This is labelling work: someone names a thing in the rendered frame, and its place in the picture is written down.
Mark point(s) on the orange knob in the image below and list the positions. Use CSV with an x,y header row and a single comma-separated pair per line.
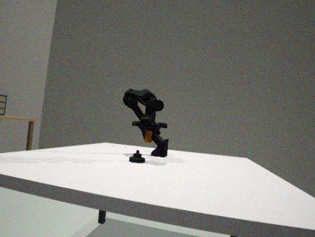
x,y
148,137

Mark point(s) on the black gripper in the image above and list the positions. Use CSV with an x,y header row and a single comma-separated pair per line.
x,y
156,126

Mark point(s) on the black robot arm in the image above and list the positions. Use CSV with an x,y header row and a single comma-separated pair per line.
x,y
148,99

